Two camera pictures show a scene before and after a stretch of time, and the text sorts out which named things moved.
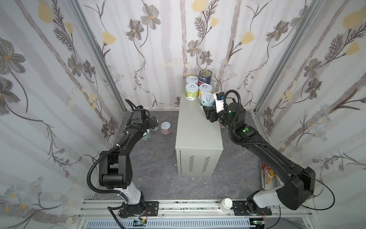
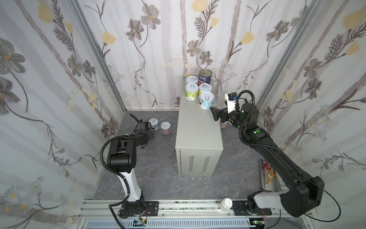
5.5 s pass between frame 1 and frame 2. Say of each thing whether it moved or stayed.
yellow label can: stayed
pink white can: stayed
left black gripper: moved
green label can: stayed
